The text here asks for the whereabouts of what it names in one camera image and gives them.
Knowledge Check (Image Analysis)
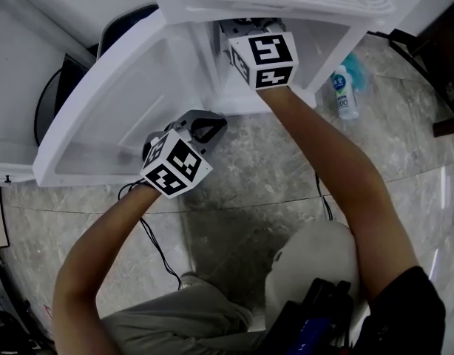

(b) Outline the teal cloth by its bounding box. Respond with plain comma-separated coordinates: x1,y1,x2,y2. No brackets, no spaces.
339,51,369,92

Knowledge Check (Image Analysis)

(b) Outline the person's leg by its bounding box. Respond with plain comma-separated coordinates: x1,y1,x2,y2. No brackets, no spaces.
264,220,362,333
100,271,267,355

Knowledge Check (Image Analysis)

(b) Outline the person's right forearm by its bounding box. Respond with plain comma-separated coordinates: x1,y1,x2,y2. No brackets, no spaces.
256,84,420,303

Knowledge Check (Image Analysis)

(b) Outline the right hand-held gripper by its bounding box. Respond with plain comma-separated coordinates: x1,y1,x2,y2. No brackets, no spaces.
219,18,300,92

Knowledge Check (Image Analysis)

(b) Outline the person's left forearm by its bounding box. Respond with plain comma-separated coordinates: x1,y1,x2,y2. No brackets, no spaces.
52,183,163,355

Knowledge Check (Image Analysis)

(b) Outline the dark chair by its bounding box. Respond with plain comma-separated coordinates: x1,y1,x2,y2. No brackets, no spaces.
96,4,160,61

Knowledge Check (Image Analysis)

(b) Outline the black cable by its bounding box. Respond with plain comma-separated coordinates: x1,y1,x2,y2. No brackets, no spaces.
314,172,334,222
117,180,184,291

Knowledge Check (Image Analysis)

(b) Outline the dark wooden furniture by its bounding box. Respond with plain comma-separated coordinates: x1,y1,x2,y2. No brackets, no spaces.
388,0,454,138

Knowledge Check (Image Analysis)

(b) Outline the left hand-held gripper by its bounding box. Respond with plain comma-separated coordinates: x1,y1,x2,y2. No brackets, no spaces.
139,109,228,200

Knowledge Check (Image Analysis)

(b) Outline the black waist pack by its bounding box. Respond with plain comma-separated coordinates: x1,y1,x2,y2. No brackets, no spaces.
255,277,356,355

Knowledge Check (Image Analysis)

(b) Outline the white plastic bottle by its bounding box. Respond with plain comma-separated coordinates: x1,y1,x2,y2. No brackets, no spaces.
331,64,361,121

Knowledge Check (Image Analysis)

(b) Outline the person's right leg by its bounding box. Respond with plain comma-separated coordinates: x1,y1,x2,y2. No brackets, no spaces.
264,220,362,333

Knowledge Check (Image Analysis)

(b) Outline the person's black sleeve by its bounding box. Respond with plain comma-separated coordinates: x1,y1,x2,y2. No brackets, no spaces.
370,266,447,355

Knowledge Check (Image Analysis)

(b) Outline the person's left leg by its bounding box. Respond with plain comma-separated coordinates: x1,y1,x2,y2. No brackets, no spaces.
100,271,267,355

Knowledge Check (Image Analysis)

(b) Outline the black equipment pile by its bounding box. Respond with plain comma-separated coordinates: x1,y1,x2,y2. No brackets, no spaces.
0,249,55,355

